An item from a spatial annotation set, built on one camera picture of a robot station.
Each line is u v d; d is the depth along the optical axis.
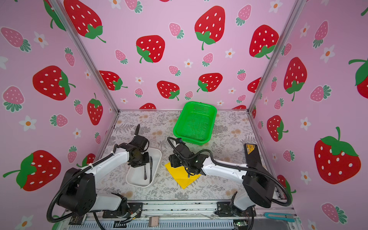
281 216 0.72
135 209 0.73
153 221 0.69
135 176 0.84
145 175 0.83
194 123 1.11
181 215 0.73
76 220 0.68
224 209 0.73
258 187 0.43
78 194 0.42
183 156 0.60
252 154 0.93
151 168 0.88
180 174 0.87
